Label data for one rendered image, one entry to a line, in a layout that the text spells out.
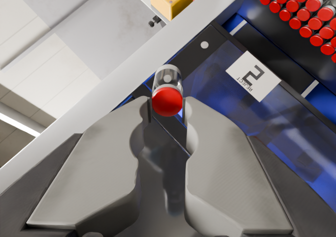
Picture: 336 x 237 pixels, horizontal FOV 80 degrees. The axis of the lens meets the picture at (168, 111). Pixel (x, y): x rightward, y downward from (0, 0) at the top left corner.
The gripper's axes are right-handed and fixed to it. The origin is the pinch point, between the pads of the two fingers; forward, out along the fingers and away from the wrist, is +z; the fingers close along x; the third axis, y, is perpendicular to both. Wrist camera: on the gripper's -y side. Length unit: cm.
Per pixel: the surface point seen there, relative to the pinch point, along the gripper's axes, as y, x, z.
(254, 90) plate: 10.3, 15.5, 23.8
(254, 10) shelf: -1.8, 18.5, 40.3
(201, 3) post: -3.3, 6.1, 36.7
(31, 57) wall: 60, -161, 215
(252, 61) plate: 6.0, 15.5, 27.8
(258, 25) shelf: 1.3, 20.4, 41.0
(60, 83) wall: 99, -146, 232
